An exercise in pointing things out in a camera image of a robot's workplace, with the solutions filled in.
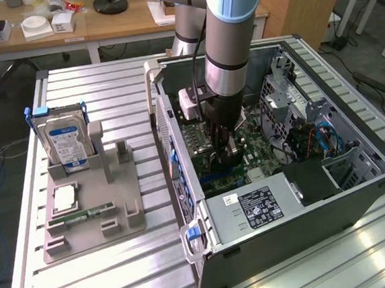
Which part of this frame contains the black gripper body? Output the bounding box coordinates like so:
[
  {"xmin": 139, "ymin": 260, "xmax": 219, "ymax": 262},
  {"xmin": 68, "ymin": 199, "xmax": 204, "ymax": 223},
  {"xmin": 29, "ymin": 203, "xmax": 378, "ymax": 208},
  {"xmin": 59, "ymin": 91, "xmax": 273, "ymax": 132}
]
[{"xmin": 203, "ymin": 91, "xmax": 247, "ymax": 132}]

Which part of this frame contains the black graphics card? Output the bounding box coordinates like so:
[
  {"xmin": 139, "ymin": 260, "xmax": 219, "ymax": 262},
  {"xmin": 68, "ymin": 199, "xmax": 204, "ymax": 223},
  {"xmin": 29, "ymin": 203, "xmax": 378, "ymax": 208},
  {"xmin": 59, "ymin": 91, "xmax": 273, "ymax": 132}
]
[{"xmin": 209, "ymin": 148, "xmax": 246, "ymax": 174}]

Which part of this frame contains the CPU socket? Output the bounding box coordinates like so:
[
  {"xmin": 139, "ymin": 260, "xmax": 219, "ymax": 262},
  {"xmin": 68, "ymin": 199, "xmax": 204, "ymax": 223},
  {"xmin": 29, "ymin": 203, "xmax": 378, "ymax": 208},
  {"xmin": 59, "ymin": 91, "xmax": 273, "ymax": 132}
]
[{"xmin": 198, "ymin": 119, "xmax": 213, "ymax": 147}]

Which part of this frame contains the green motherboard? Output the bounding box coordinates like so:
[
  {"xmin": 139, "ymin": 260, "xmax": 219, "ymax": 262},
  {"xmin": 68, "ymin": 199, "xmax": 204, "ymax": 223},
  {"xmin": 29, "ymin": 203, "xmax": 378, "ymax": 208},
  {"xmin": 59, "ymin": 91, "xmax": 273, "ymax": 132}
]
[{"xmin": 174, "ymin": 89, "xmax": 285, "ymax": 199}]

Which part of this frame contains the blue expansion slot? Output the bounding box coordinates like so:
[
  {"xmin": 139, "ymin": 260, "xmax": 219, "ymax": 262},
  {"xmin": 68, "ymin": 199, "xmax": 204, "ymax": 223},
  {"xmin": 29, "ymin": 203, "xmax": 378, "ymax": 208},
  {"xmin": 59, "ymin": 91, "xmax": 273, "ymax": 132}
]
[{"xmin": 197, "ymin": 166, "xmax": 237, "ymax": 185}]

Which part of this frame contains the small silver chipset heatsink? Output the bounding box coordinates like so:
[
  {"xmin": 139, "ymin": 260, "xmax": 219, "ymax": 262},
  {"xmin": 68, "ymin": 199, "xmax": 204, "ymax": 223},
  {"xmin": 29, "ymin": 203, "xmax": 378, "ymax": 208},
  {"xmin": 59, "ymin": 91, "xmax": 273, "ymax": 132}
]
[{"xmin": 247, "ymin": 168, "xmax": 267, "ymax": 183}]

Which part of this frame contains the perforated silver disk bay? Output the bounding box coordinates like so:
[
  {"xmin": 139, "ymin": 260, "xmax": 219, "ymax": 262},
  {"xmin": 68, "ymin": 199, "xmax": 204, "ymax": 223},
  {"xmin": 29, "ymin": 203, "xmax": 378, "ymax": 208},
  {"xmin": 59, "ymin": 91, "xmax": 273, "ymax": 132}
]
[{"xmin": 255, "ymin": 51, "xmax": 316, "ymax": 128}]

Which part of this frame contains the silver power supply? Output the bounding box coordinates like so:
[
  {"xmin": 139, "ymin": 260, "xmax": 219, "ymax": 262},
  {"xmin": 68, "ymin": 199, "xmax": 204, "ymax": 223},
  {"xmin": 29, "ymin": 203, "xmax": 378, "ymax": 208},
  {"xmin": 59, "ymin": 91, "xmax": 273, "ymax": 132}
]
[{"xmin": 202, "ymin": 171, "xmax": 308, "ymax": 248}]

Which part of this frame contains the blue case latch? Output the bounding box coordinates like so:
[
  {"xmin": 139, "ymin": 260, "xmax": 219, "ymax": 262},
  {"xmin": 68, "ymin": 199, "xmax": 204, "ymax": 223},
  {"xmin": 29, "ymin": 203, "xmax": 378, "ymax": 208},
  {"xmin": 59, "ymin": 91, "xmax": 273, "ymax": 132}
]
[{"xmin": 182, "ymin": 226, "xmax": 202, "ymax": 242}]

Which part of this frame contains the open black PC case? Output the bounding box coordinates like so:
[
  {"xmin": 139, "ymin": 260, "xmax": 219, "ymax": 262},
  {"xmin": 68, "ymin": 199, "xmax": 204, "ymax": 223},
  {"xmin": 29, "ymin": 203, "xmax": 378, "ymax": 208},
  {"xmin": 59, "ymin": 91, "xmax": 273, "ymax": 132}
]
[{"xmin": 141, "ymin": 31, "xmax": 385, "ymax": 288}]

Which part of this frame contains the gray metal disk bay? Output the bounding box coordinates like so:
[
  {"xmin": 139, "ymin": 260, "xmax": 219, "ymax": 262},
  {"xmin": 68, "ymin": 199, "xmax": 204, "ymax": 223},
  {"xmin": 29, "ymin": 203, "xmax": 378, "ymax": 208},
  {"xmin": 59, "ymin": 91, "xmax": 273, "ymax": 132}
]
[{"xmin": 319, "ymin": 144, "xmax": 382, "ymax": 194}]

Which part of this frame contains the wooden cabinet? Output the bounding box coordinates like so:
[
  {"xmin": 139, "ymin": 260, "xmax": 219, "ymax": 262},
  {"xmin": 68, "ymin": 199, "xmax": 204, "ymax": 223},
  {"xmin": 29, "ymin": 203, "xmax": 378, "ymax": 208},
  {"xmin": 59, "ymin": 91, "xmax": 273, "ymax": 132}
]
[{"xmin": 249, "ymin": 0, "xmax": 355, "ymax": 55}]

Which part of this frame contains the black floor adapter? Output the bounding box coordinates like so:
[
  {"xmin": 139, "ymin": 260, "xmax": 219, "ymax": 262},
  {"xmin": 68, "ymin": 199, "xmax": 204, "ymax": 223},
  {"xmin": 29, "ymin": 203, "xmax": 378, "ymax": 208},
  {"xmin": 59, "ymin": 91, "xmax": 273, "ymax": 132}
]
[{"xmin": 329, "ymin": 35, "xmax": 349, "ymax": 52}]

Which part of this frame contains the gray parts rack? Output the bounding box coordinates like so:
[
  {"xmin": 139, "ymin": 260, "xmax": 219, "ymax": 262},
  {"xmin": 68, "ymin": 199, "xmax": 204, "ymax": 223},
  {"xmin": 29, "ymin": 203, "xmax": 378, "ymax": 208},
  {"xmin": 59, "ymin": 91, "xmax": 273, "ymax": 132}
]
[{"xmin": 30, "ymin": 117, "xmax": 150, "ymax": 266}]

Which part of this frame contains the wooden desk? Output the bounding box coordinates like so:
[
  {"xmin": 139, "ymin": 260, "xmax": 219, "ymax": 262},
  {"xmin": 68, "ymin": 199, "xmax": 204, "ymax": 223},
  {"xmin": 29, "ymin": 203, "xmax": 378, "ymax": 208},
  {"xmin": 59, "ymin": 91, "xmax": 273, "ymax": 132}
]
[{"xmin": 0, "ymin": 0, "xmax": 272, "ymax": 73}]

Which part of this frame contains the green RAM stick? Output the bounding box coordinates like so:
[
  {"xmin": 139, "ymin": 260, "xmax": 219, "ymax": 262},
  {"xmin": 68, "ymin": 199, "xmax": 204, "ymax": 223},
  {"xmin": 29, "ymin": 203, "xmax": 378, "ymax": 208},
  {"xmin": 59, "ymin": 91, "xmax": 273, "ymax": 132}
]
[{"xmin": 48, "ymin": 201, "xmax": 116, "ymax": 227}]

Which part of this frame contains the hard disk in blue carrier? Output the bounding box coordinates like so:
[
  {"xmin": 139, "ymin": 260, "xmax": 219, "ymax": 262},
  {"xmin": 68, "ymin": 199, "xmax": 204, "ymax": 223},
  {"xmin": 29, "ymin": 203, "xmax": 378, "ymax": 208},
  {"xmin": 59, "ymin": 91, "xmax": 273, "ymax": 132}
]
[{"xmin": 23, "ymin": 99, "xmax": 96, "ymax": 177}]

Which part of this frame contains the black round lamp base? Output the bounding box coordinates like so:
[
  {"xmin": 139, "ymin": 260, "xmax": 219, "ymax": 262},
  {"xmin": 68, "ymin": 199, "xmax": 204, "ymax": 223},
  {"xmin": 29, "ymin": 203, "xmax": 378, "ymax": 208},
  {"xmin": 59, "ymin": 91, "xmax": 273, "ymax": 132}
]
[{"xmin": 92, "ymin": 0, "xmax": 130, "ymax": 17}]

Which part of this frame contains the black stand base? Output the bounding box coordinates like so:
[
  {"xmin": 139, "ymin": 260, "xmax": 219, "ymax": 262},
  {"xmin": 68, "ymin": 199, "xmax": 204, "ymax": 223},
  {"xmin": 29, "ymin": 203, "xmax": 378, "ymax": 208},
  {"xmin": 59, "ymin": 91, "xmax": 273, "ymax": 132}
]
[{"xmin": 351, "ymin": 66, "xmax": 385, "ymax": 107}]

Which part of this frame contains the silver CPU chip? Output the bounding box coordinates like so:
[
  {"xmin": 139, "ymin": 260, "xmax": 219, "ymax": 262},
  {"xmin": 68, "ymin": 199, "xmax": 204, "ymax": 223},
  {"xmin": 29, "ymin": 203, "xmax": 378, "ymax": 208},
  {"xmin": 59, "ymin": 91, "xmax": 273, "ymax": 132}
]
[{"xmin": 51, "ymin": 186, "xmax": 79, "ymax": 213}]

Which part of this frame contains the red packet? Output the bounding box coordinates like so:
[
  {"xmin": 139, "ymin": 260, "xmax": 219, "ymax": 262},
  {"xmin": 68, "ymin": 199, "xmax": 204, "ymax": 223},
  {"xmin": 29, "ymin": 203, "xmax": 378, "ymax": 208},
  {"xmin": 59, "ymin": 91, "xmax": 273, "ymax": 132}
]
[{"xmin": 65, "ymin": 1, "xmax": 86, "ymax": 14}]

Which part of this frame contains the white labelled box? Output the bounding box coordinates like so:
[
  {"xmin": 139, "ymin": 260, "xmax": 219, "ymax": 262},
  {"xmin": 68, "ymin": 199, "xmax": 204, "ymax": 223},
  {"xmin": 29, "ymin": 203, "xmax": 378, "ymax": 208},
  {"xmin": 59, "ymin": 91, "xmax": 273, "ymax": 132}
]
[{"xmin": 50, "ymin": 11, "xmax": 77, "ymax": 35}]

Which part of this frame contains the white round tape holder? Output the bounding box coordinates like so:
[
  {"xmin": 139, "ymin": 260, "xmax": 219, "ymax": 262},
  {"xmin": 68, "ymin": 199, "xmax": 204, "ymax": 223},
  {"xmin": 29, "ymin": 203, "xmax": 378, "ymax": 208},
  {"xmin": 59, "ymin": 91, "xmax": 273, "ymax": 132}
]
[{"xmin": 19, "ymin": 13, "xmax": 55, "ymax": 42}]

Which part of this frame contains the black chair base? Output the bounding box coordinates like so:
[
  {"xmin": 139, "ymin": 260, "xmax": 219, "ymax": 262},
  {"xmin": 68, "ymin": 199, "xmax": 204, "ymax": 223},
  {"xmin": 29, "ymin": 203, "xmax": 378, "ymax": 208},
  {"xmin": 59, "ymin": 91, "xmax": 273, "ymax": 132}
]
[{"xmin": 0, "ymin": 52, "xmax": 74, "ymax": 97}]

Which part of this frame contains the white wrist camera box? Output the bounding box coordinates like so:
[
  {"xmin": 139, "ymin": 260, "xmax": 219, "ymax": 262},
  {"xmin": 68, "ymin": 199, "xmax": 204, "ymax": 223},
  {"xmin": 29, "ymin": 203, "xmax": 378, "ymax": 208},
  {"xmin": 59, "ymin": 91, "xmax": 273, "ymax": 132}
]
[{"xmin": 177, "ymin": 85, "xmax": 216, "ymax": 122}]

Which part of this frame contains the black camera cable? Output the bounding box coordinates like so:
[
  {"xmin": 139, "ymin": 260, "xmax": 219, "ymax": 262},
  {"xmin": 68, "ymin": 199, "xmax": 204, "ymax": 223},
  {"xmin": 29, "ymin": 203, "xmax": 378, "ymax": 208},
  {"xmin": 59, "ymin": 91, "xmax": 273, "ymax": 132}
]
[{"xmin": 186, "ymin": 13, "xmax": 217, "ymax": 121}]

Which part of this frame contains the red wire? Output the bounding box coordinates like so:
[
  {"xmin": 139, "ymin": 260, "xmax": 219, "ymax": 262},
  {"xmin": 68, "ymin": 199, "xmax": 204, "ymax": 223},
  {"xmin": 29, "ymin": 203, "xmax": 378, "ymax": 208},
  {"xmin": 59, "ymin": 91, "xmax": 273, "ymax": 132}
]
[{"xmin": 305, "ymin": 128, "xmax": 316, "ymax": 157}]

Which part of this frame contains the blue data wire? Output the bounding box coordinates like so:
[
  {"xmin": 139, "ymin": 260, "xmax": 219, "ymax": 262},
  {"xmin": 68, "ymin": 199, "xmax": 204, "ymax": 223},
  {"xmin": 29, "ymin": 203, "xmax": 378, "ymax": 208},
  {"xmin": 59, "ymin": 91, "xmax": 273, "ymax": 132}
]
[{"xmin": 313, "ymin": 119, "xmax": 345, "ymax": 156}]

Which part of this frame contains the white floor cable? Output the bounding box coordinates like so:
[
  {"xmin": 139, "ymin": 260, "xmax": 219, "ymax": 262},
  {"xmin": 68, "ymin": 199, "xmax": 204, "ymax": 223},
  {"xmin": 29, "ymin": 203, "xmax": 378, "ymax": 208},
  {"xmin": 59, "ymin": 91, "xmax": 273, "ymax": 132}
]
[{"xmin": 0, "ymin": 138, "xmax": 32, "ymax": 160}]

